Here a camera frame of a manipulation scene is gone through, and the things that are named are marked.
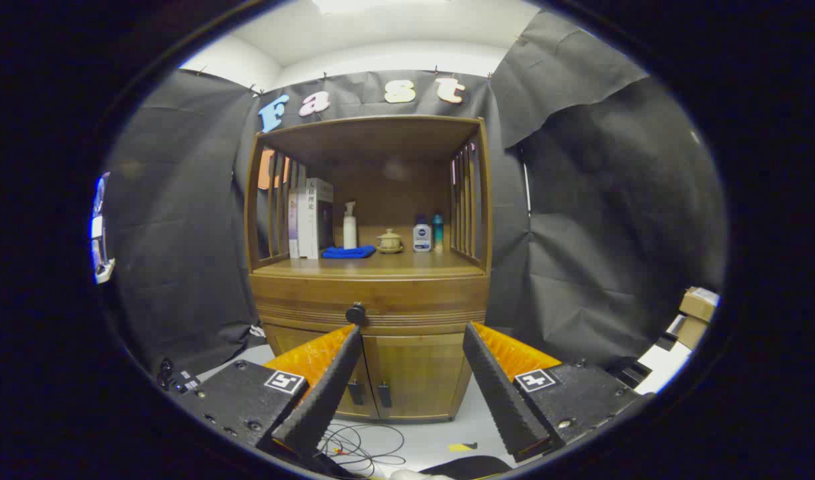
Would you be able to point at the blue folded cloth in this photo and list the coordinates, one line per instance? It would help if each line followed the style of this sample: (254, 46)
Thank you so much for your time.
(348, 252)

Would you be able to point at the wooden cabinet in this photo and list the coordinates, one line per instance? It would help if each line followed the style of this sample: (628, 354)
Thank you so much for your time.
(374, 143)

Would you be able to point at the white lotion bottle blue cap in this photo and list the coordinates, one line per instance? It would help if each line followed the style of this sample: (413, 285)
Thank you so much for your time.
(422, 238)

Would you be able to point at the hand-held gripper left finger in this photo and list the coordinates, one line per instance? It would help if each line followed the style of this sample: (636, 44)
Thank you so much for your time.
(327, 393)

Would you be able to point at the yellow floor tape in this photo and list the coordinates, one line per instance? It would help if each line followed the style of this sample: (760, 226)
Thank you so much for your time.
(460, 446)

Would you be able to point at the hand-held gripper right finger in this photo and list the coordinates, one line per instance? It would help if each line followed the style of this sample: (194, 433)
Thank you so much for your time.
(500, 393)

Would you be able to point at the wooden drawer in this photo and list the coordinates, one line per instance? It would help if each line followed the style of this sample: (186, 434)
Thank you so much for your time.
(414, 296)

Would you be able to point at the white pump bottle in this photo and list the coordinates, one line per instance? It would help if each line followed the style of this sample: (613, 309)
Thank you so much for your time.
(350, 233)

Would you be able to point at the black electronics box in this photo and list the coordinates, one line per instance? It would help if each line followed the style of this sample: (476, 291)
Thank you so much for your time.
(180, 381)

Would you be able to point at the thin pale purple book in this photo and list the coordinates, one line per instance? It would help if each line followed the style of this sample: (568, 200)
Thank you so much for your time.
(293, 226)

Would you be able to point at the thick white book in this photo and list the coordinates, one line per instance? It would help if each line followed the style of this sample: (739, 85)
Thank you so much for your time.
(308, 220)

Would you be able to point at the teal bottle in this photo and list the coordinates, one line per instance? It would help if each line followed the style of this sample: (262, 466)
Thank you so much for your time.
(438, 233)

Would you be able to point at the black drawer knob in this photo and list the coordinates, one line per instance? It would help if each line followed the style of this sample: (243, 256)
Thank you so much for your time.
(356, 313)

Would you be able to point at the beige lidded teacup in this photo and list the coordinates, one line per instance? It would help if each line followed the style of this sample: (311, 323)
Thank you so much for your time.
(389, 241)

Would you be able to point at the wooden countertop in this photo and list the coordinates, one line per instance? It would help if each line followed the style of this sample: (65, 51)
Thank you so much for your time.
(394, 264)

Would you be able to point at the cardboard box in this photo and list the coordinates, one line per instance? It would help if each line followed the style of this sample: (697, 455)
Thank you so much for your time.
(692, 331)
(699, 303)

